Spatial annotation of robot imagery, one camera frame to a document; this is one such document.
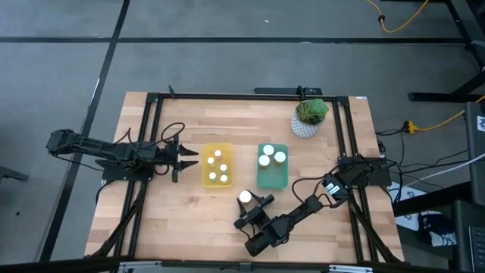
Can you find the black equipment case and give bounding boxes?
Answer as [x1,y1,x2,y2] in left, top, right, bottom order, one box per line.
[464,101,485,208]

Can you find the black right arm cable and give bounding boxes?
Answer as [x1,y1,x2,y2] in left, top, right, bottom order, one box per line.
[290,174,330,208]

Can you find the yellow extension cable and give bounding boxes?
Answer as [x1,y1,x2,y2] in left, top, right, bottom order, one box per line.
[364,0,432,35]

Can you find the blue white patterned bag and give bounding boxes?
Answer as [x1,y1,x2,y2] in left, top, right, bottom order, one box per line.
[390,185,459,248]

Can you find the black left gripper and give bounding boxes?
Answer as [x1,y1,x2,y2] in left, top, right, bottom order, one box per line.
[168,134,200,184]

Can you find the black floor cables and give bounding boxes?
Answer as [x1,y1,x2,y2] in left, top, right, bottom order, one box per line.
[374,127,471,206]

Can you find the white floor cable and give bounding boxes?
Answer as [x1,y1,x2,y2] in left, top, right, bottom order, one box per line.
[393,152,485,190]

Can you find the teal plastic bin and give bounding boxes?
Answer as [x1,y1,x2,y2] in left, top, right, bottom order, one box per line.
[256,143,289,190]

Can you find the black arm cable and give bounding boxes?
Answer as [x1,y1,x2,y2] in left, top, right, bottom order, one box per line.
[290,174,330,208]
[161,121,186,147]

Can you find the black side desk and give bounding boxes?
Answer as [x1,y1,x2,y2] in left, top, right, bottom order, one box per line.
[392,180,485,273]

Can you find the black chair base leg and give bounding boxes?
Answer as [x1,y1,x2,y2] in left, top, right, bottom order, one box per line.
[0,165,30,184]

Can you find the black aluminium table frame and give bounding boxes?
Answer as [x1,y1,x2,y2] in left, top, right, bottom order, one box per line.
[85,85,405,266]

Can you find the yellow plastic bin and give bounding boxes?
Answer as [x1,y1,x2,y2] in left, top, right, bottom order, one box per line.
[201,142,234,189]

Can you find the black desk leg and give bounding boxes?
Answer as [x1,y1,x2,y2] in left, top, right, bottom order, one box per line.
[408,0,485,104]

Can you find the black beam silver brackets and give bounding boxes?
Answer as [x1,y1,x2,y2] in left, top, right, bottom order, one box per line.
[0,256,485,273]

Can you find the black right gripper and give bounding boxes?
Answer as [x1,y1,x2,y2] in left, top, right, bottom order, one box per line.
[233,191,276,230]

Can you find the yellow cable with plug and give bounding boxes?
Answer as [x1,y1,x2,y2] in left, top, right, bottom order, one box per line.
[402,94,485,134]

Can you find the black keyboard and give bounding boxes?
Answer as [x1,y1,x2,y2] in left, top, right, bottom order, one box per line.
[468,225,485,273]

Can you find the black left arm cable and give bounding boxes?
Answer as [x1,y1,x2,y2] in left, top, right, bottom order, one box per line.
[161,121,186,147]

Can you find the potted plant triangle-pattern pot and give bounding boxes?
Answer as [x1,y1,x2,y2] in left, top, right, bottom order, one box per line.
[289,98,330,140]

